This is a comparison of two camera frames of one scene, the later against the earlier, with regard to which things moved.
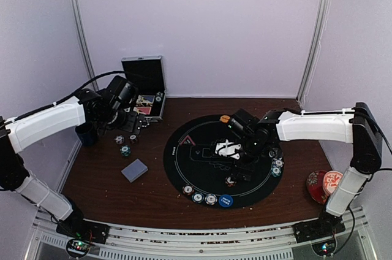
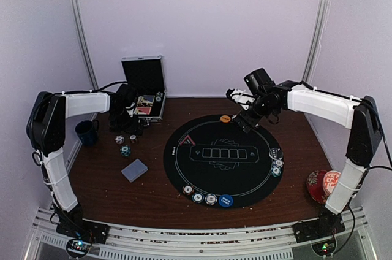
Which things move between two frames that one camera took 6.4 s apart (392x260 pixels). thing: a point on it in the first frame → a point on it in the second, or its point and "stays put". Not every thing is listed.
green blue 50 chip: [198, 197] stays put
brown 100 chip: [188, 189] stays put
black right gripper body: [248, 166] → [252, 121]
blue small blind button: [226, 200] stays put
